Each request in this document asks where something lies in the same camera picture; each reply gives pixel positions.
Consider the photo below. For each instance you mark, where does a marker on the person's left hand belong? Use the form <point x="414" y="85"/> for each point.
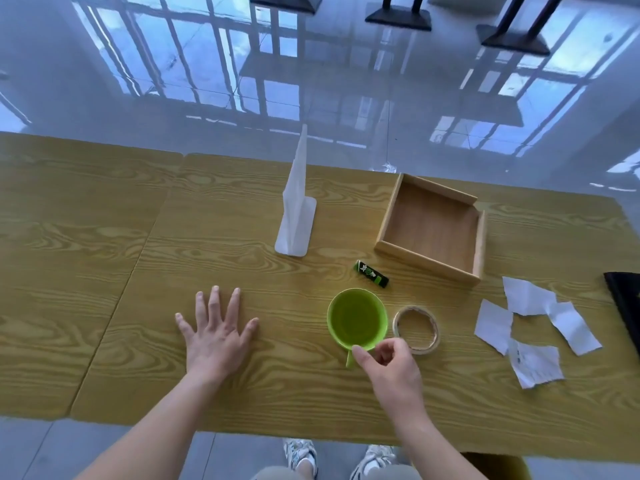
<point x="215" y="349"/>

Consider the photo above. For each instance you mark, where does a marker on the person's right hand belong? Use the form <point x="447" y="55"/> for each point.
<point x="397" y="379"/>

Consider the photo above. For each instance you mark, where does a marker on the person's left thumb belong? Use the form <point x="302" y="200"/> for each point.
<point x="249" y="328"/>

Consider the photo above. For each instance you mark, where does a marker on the person's left middle finger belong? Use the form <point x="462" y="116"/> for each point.
<point x="215" y="305"/>

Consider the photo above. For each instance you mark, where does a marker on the person's left little finger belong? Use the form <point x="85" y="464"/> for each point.
<point x="184" y="327"/>

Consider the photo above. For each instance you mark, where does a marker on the person's right thumb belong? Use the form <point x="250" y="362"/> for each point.
<point x="365" y="359"/>

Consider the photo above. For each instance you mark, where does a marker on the green plastic cup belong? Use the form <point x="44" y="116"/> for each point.
<point x="357" y="317"/>

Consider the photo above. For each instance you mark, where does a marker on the person's left forearm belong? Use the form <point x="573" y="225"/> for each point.
<point x="155" y="434"/>

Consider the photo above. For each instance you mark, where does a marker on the person's right forearm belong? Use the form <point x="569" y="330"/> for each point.
<point x="432" y="449"/>

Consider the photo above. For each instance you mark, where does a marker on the beige tape roll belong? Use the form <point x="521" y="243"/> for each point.
<point x="433" y="324"/>

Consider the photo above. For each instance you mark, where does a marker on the small green black sachet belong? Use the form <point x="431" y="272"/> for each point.
<point x="371" y="273"/>

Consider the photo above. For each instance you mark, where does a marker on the person's right white shoe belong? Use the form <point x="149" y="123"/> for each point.
<point x="372" y="459"/>

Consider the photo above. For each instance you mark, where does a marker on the person's white shoe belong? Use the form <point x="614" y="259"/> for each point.
<point x="372" y="459"/>
<point x="300" y="454"/>

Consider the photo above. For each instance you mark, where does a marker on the person's left white shoe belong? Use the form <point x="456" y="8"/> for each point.
<point x="300" y="454"/>

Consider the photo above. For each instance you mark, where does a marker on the white folded paper sheet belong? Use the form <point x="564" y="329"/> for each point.
<point x="296" y="219"/>

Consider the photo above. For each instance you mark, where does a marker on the torn white paper piece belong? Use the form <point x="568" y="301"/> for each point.
<point x="537" y="299"/>
<point x="536" y="364"/>
<point x="493" y="325"/>

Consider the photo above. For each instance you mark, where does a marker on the wooden tray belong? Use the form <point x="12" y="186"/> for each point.
<point x="432" y="229"/>

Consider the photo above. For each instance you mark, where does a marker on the clear plastic scrap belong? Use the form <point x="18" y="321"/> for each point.
<point x="385" y="168"/>

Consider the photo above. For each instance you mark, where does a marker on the black flat object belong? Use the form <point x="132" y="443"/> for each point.
<point x="627" y="304"/>

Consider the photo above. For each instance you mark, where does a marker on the black table leg base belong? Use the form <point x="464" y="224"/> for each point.
<point x="515" y="40"/>
<point x="287" y="2"/>
<point x="398" y="17"/>

